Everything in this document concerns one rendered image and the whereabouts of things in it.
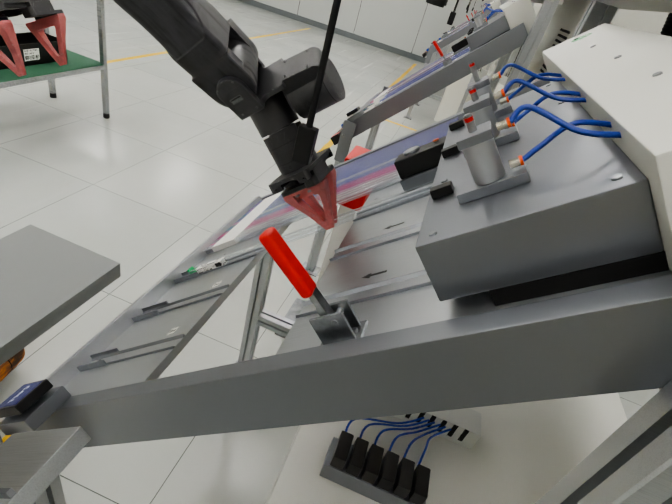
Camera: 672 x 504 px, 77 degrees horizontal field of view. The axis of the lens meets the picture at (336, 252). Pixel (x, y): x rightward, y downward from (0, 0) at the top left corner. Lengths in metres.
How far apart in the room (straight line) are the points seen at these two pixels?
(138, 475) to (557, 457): 1.05
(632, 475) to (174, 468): 1.25
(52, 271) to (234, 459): 0.75
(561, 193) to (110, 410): 0.46
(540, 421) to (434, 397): 0.70
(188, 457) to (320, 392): 1.11
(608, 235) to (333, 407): 0.22
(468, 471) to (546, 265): 0.60
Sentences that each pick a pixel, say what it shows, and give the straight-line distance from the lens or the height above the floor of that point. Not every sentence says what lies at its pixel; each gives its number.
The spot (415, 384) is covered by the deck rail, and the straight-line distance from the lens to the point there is 0.31.
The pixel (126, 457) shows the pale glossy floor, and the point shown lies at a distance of 1.45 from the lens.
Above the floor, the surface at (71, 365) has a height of 0.73.
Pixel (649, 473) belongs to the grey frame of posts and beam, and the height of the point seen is 1.09.
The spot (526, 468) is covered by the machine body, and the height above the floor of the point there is 0.62.
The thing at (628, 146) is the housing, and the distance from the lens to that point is 0.31.
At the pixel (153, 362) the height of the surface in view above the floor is 0.84.
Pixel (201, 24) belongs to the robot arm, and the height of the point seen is 1.17.
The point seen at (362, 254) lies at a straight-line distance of 0.48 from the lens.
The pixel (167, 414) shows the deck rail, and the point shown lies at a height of 0.87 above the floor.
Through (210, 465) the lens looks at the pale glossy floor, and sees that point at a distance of 1.42.
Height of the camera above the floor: 1.27
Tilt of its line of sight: 34 degrees down
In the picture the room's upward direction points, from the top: 17 degrees clockwise
